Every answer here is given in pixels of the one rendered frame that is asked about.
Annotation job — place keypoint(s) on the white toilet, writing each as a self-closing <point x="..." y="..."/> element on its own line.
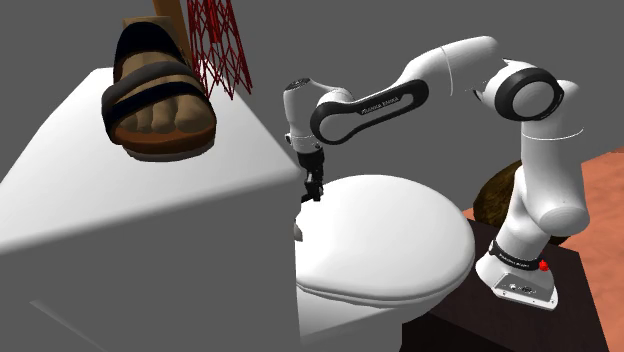
<point x="146" y="234"/>

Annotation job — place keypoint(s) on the brown foot in sandal figure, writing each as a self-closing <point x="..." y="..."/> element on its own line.
<point x="161" y="97"/>

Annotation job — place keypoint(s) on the brown round furry object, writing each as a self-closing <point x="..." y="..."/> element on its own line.
<point x="495" y="197"/>

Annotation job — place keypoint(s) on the dark robot stand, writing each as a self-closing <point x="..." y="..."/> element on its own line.
<point x="487" y="322"/>

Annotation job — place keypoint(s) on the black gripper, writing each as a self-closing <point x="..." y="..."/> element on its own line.
<point x="312" y="164"/>

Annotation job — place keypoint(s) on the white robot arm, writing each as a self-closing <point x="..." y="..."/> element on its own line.
<point x="551" y="166"/>

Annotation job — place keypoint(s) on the brown wooden board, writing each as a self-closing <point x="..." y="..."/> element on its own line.
<point x="171" y="19"/>

